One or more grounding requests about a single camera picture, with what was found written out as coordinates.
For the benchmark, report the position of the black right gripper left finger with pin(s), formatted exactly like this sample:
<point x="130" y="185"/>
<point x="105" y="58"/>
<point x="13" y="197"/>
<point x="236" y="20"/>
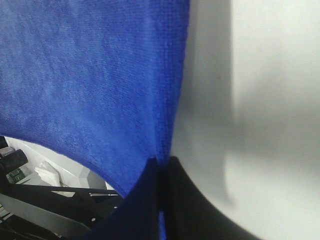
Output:
<point x="137" y="216"/>

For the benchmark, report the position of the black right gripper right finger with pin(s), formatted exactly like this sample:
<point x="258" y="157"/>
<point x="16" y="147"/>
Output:
<point x="188" y="215"/>

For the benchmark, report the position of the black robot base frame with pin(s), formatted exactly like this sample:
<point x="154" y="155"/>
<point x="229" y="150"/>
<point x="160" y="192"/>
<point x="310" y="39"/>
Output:
<point x="68" y="211"/>

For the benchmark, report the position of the blue microfiber towel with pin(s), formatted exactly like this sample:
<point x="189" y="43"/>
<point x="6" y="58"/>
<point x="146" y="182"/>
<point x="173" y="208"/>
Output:
<point x="98" y="81"/>

